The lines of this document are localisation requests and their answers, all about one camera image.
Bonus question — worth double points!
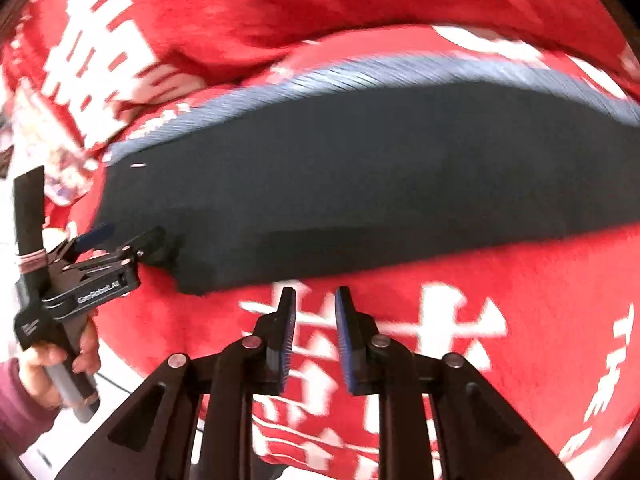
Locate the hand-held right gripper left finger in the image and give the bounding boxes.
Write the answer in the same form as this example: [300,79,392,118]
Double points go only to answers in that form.
[52,286,298,480]

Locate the dark pants with grey waistband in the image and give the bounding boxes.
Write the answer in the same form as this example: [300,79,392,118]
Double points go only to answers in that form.
[100,54,640,297]

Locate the red printed blanket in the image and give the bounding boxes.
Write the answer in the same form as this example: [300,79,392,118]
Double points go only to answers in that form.
[0,0,640,480]

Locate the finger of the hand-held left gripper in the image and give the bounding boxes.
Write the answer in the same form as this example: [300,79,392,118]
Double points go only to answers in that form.
[74,223,117,252]
[102,226,168,267]

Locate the person's left hand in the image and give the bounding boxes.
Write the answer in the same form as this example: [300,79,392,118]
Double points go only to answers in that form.
[17,317,102,408]

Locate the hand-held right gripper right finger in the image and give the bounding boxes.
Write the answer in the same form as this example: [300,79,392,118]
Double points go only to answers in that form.
[334,285,574,480]

